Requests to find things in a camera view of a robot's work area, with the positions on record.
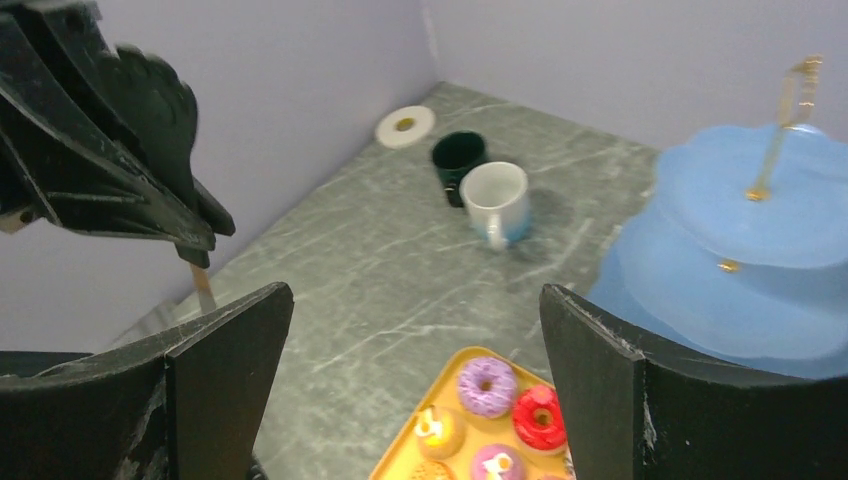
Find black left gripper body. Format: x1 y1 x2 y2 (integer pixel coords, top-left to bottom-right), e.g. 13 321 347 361
1 4 133 234

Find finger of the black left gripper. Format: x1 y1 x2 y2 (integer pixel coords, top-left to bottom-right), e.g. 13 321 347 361
99 45 236 236
1 13 217 269

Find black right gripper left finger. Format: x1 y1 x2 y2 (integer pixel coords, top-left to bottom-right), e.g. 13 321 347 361
1 282 294 479

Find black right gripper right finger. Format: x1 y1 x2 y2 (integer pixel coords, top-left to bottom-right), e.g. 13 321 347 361
539 284 847 479

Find red frosted donut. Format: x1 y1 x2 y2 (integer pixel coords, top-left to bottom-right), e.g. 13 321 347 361
512 385 567 456

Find white and blue mug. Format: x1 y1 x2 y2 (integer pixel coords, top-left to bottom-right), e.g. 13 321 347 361
459 161 531 251

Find purple cupcake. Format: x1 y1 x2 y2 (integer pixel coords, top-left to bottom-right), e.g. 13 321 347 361
470 444 527 480

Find purple sprinkled donut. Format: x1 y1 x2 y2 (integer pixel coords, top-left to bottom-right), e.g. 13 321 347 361
457 356 518 419

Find yellow serving tray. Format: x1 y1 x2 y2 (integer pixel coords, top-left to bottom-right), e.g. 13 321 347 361
370 347 575 479

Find yellow cupcake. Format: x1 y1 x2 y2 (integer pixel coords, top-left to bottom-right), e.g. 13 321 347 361
413 405 467 460

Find blue three-tier cake stand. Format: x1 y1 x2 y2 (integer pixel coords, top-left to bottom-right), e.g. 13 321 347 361
588 55 847 379

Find round brown cookie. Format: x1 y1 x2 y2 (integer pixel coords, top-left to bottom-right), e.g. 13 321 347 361
407 460 456 480

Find white tape roll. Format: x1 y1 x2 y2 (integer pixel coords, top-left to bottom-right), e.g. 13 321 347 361
374 105 436 149

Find dark green mug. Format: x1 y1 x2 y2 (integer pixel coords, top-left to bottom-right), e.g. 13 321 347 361
430 131 488 208

